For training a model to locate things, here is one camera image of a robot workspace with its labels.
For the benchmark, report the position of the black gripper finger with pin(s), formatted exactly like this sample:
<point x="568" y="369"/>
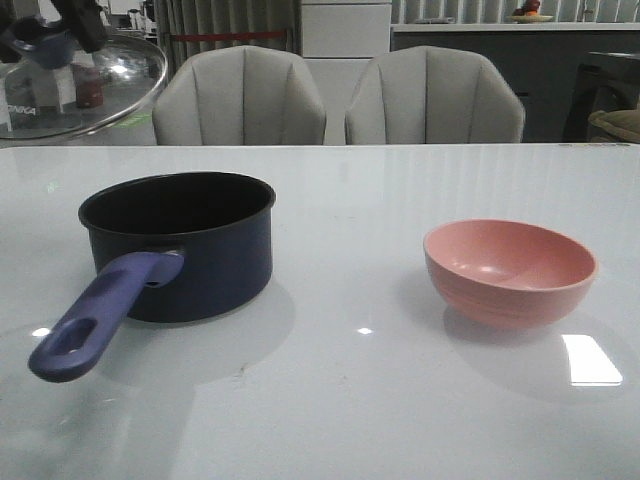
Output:
<point x="13" y="46"/>
<point x="82" y="19"/>

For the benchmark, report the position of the glass lid with blue knob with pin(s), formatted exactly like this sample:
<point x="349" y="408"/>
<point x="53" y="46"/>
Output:
<point x="39" y="105"/>

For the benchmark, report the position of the dark grey counter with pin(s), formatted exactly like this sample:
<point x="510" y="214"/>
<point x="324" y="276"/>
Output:
<point x="561" y="71"/>

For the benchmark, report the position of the dark blue saucepan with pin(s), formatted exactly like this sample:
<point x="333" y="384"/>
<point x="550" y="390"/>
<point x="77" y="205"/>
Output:
<point x="169" y="248"/>

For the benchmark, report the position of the fruit plate on counter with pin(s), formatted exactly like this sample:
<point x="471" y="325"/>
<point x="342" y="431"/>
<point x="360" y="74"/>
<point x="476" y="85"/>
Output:
<point x="529" y="12"/>

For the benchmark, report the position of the left beige chair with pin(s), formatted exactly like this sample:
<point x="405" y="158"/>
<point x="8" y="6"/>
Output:
<point x="240" y="96"/>

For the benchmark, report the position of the red barrier belt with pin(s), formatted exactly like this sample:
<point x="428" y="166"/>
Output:
<point x="241" y="36"/>

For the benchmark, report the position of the beige chair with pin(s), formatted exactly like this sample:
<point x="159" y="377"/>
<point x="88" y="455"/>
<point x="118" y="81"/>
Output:
<point x="240" y="96"/>
<point x="433" y="95"/>

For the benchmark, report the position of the right beige chair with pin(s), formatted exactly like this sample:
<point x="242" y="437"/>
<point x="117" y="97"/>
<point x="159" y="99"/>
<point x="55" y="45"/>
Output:
<point x="433" y="95"/>

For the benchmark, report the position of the pink bowl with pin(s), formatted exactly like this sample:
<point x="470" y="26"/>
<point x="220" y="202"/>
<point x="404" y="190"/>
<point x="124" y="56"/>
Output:
<point x="508" y="274"/>

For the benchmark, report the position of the olive cushion seat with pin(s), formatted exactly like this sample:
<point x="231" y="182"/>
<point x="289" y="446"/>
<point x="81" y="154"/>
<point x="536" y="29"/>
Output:
<point x="615" y="126"/>

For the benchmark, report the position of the white cabinet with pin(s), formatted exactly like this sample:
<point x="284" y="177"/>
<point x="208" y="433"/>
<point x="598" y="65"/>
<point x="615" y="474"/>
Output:
<point x="338" y="38"/>

